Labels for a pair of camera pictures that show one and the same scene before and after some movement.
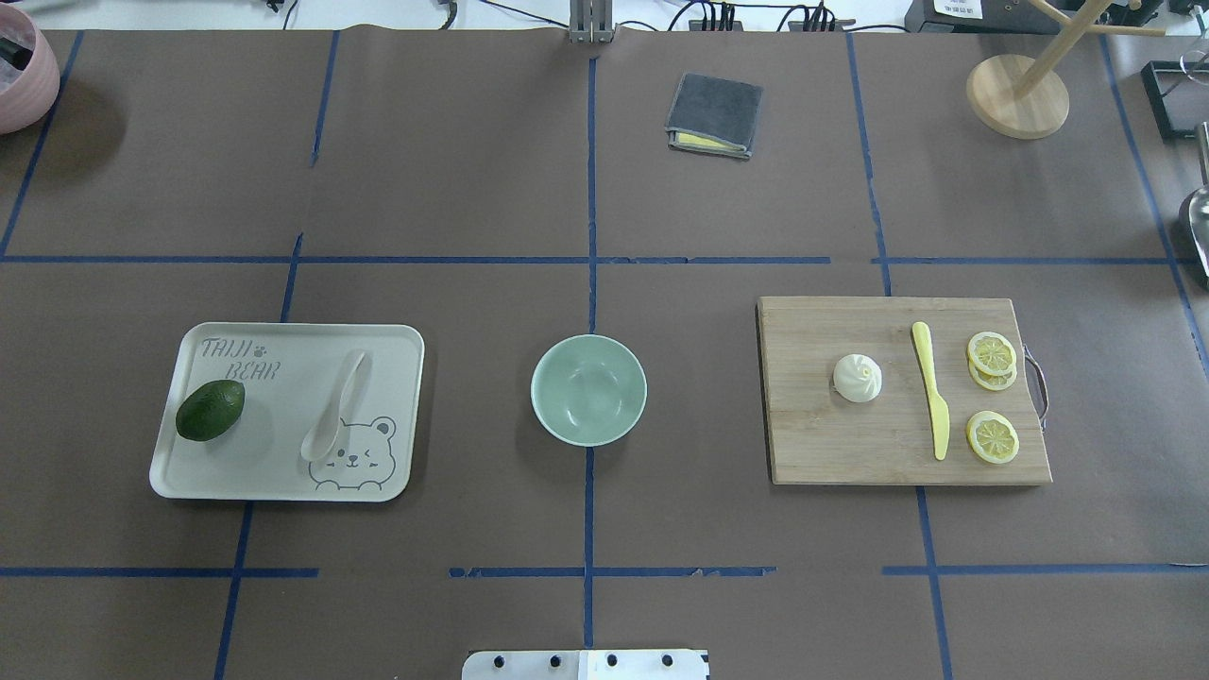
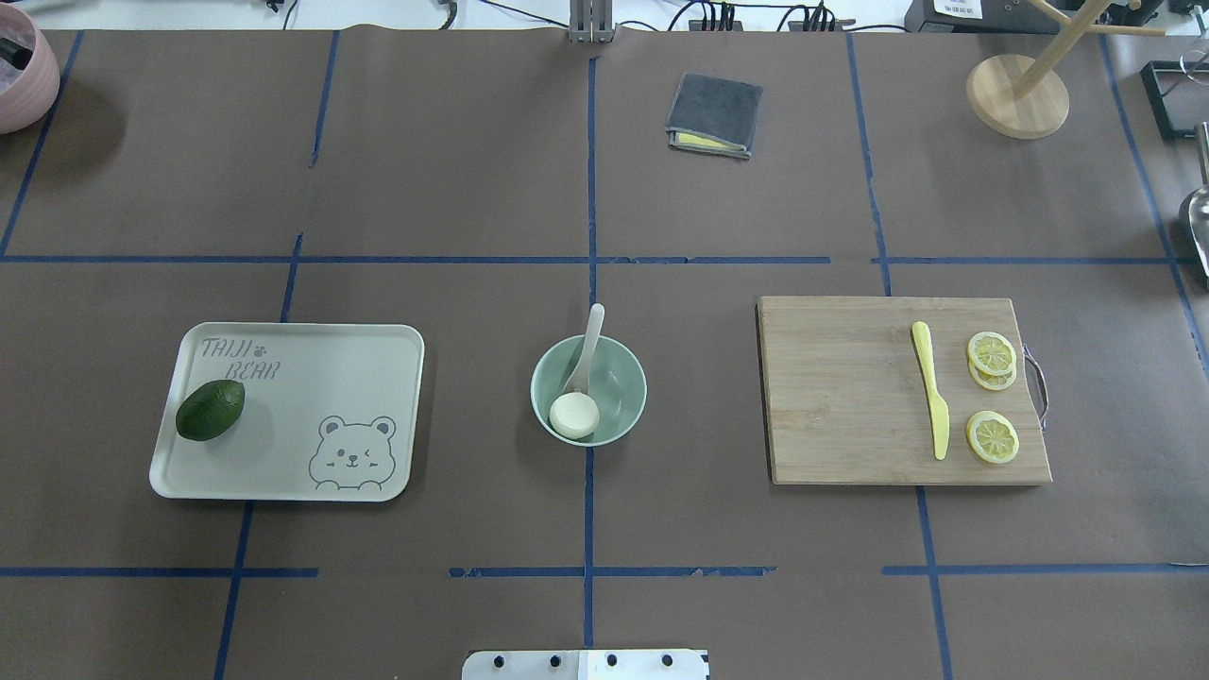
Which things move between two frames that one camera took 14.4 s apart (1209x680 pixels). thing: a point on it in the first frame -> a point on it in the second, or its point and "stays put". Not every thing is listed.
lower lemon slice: x=993 y=436 stays put
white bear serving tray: x=289 y=374 stays put
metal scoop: x=1199 y=206 stays put
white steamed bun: x=857 y=378 -> x=574 y=416
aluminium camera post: x=590 y=21 stays put
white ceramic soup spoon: x=320 y=439 -> x=579 y=379
